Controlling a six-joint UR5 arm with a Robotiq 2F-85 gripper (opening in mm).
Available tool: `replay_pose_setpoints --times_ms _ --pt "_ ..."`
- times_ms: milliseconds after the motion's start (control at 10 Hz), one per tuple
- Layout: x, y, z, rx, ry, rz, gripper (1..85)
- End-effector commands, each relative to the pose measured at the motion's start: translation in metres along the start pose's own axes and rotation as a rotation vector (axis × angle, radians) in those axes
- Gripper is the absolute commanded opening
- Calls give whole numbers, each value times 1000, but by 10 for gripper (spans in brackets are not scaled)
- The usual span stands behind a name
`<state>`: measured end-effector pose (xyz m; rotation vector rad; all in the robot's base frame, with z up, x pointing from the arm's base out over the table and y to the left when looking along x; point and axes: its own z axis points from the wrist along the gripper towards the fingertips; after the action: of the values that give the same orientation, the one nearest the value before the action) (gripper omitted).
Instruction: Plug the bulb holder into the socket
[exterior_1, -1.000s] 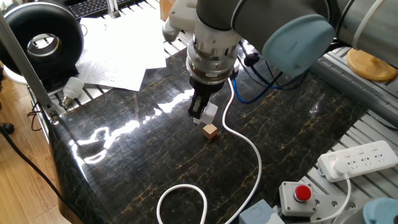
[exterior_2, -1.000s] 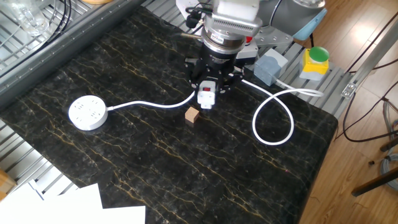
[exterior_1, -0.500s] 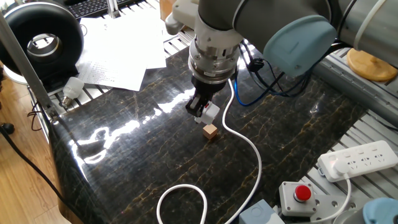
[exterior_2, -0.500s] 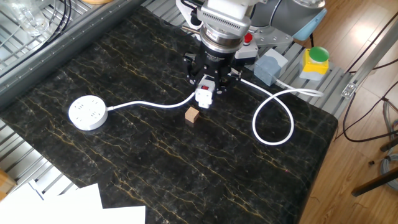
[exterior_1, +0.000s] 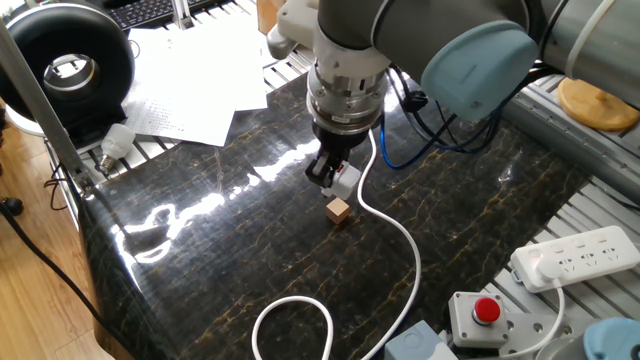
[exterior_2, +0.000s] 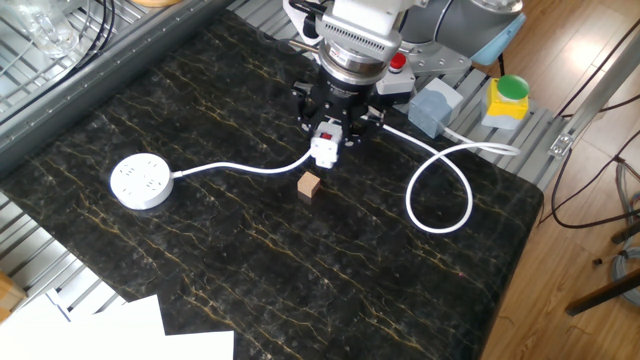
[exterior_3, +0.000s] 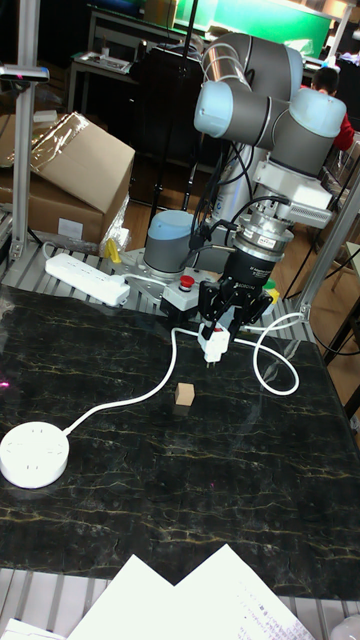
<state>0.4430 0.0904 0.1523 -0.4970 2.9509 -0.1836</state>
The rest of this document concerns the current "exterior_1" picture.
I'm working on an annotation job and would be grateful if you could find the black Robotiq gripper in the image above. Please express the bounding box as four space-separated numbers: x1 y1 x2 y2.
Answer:
304 119 372 189

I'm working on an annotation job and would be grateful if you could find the white bulb holder red switch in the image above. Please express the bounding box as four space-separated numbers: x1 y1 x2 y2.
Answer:
321 160 362 201

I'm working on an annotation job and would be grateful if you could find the white light bulb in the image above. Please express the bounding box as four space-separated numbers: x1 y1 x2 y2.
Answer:
96 122 137 175

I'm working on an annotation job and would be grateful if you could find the small wooden cube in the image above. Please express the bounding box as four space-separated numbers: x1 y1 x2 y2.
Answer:
325 196 351 225

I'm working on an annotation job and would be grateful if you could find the printed white paper sheet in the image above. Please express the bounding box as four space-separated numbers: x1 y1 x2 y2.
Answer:
122 89 237 149

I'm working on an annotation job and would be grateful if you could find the blue-grey junction box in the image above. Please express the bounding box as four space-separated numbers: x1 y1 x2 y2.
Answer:
383 319 459 360

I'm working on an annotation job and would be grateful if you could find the silver metal stand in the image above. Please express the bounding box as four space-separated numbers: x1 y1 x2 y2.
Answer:
169 0 195 31

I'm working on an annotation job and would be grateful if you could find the grey box red button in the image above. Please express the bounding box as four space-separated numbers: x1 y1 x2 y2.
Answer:
447 290 511 350

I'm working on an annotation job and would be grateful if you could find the black keyboard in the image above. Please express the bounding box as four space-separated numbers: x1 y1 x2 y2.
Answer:
107 0 221 31

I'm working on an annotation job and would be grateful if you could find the white power strip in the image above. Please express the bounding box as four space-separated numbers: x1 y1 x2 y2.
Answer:
509 224 640 294

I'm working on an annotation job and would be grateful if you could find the round wooden disc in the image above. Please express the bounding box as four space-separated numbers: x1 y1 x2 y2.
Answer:
556 77 640 133

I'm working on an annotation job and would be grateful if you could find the blue cable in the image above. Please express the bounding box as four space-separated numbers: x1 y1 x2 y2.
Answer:
378 64 506 171

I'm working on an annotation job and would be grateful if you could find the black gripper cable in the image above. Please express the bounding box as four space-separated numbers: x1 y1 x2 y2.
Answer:
389 64 501 151

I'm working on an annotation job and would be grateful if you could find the white round socket cable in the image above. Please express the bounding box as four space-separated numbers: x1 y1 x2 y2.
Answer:
251 128 424 360

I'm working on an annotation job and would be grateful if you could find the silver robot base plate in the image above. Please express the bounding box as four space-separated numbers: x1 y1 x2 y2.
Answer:
499 312 589 360

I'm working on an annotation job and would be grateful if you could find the white plug cable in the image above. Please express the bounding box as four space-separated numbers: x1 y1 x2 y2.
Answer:
462 259 566 360

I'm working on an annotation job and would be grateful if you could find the black floor cable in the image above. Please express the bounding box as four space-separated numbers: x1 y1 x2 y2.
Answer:
0 197 131 351

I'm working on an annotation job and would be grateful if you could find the aluminium frame bar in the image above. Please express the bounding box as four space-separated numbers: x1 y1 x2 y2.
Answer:
0 19 96 197

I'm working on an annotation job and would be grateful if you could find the black round ring device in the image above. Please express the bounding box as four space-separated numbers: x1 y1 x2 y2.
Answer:
0 2 136 146

